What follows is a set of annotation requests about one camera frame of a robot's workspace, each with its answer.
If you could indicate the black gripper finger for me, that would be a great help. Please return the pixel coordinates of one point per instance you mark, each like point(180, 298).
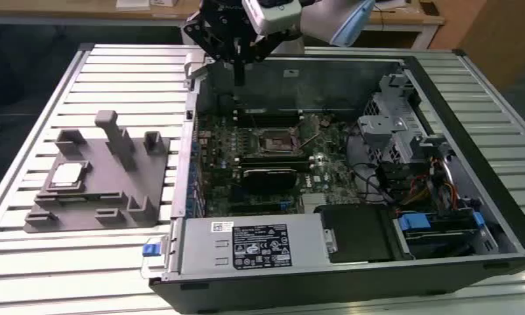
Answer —
point(267, 49)
point(209, 46)

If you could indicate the thin metal locking lever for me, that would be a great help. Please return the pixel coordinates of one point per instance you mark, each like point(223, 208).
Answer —
point(256, 124)
point(311, 139)

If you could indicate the silver CPU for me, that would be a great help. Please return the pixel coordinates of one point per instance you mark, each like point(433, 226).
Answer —
point(68, 174)

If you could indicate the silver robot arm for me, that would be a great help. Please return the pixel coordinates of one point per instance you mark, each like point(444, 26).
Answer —
point(319, 19)

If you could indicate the CPU socket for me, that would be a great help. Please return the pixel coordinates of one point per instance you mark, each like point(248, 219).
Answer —
point(276, 142)

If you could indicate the small white box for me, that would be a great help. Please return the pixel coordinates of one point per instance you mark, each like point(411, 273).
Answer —
point(164, 2)

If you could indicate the wooden desk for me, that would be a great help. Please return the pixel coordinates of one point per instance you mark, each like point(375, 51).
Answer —
point(69, 13)

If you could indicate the metal drive cage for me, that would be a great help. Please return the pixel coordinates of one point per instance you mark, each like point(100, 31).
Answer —
point(385, 124)

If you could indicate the black graphics card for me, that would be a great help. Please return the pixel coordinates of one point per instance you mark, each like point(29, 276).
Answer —
point(269, 182)

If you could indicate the green motherboard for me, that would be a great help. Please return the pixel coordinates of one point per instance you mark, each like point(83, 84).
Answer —
point(332, 183)

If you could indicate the silver heat sink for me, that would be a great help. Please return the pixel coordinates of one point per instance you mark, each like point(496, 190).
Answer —
point(312, 201)

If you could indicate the grey parts rack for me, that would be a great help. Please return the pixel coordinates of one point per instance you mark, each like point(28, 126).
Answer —
point(109, 183)

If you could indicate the black expansion slot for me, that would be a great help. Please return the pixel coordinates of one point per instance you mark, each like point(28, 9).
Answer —
point(253, 207)

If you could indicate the wooden cabinet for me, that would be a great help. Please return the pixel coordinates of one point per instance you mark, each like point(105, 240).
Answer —
point(499, 33)

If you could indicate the black plastic shroud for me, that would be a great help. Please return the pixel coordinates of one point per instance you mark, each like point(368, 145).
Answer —
point(359, 233)

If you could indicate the grey power supply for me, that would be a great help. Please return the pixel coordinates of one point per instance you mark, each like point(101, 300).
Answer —
point(201, 246)

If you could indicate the blue disk carrier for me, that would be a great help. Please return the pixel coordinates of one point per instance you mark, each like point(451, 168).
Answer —
point(413, 223)

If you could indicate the blue case latch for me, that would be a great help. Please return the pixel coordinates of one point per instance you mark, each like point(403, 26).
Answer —
point(151, 250)

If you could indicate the small blue bay clip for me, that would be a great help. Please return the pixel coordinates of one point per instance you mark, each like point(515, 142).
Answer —
point(477, 220)

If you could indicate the black PC case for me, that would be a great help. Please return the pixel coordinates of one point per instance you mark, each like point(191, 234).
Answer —
point(288, 292)

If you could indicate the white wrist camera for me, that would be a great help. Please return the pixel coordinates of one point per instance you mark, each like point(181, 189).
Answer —
point(276, 19)

